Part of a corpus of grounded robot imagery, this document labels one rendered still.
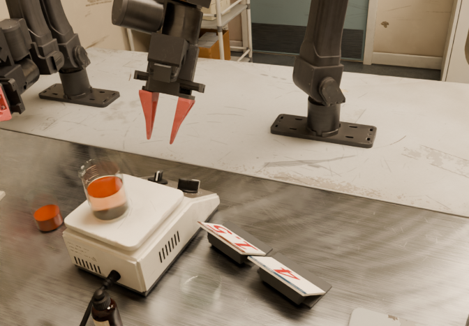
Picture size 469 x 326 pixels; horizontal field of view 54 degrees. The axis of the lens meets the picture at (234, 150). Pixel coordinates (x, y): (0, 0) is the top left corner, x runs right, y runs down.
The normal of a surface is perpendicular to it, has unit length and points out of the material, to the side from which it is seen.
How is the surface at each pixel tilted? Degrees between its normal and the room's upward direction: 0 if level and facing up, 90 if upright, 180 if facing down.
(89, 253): 90
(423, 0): 90
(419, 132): 0
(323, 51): 77
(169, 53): 64
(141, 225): 0
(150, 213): 0
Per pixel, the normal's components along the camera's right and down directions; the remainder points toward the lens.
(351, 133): -0.07, -0.84
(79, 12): 0.92, 0.16
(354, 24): -0.38, 0.52
